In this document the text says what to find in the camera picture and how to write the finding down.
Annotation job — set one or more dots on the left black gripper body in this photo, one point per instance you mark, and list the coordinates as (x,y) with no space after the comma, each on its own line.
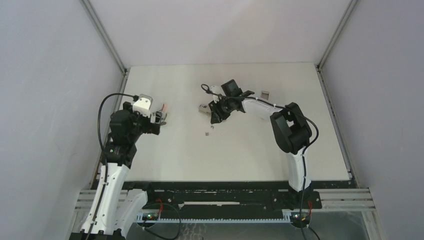
(140,122)

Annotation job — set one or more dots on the small pink white stapler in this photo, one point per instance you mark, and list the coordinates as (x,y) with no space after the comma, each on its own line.
(161,115)

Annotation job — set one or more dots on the white cable duct rail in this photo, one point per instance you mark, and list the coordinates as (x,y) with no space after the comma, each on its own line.
(285,217)

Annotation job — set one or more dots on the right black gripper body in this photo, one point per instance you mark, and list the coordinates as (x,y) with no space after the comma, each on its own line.
(226,106)

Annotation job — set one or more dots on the controller board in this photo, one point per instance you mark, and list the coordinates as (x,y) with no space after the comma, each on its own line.
(300,220)
(150,217)

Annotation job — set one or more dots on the aluminium frame post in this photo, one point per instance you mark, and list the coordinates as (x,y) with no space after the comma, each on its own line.
(106,39)
(336,35)

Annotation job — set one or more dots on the right aluminium frame post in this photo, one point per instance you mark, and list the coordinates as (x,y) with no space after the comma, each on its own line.
(336,35)

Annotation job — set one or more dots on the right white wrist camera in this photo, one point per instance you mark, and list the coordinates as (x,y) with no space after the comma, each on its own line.
(216,91)

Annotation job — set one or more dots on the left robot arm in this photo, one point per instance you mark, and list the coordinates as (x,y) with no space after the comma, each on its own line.
(106,219)

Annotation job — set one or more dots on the grey black long stapler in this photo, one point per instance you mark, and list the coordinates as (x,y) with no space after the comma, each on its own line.
(204,109)

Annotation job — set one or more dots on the right controller board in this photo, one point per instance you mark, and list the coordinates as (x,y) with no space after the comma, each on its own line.
(300,220)

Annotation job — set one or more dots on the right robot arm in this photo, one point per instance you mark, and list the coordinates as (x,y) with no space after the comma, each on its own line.
(291,129)

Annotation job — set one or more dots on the left aluminium frame post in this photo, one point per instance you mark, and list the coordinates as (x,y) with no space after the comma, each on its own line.
(106,39)

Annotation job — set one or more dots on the left controller board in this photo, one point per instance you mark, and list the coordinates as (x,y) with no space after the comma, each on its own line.
(150,217)

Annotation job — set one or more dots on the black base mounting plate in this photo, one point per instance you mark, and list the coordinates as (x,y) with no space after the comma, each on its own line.
(234,200)

